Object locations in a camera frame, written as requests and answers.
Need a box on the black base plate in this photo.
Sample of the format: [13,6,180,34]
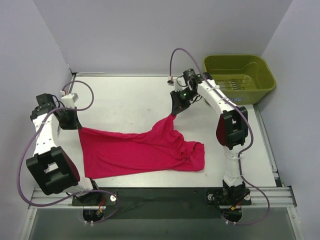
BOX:
[71,187,252,222]

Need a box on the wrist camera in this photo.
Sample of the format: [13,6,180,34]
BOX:
[167,76,188,92]
[60,93,79,105]

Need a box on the aluminium front rail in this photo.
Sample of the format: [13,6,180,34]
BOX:
[31,187,297,209]

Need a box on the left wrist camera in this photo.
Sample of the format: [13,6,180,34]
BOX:
[60,93,79,105]

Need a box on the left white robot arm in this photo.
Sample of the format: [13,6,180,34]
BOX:
[26,93,107,206]

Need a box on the olive green plastic basin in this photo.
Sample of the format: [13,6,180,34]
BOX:
[203,54,276,105]

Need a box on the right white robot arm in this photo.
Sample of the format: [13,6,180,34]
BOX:
[167,68,250,210]

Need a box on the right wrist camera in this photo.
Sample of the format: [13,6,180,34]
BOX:
[167,76,188,92]

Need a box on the pink t shirt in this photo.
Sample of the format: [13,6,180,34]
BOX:
[78,114,205,179]

